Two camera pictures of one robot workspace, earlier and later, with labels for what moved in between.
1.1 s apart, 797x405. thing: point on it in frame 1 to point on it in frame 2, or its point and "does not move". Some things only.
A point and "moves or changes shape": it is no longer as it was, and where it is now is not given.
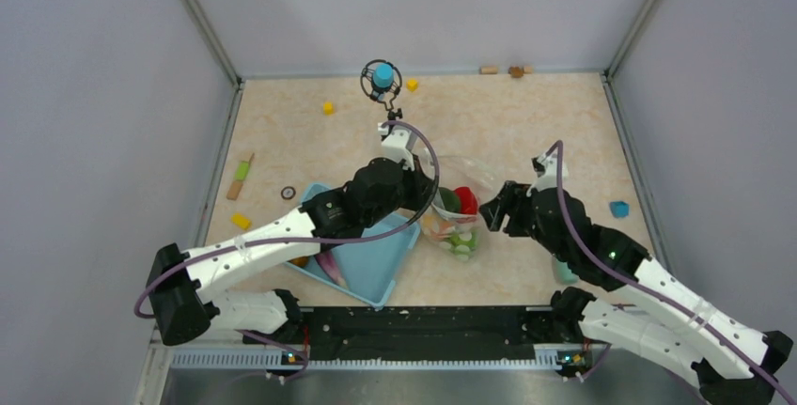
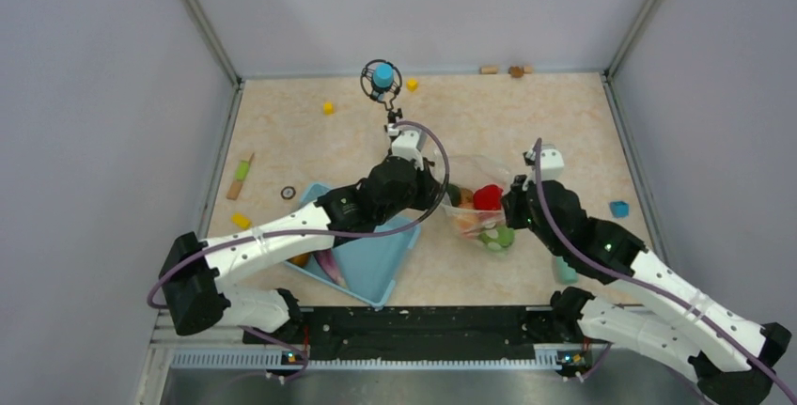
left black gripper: [422, 186] does not move
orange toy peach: [438, 227] to [466, 222]
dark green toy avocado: [450, 199] does not move
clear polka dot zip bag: [457, 233] moves or changes shape
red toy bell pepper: [467, 201] moves or changes shape
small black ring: [288, 193] does not move
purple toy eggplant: [329, 263] does not move
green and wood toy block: [241, 172] does not move
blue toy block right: [619, 209] does not move
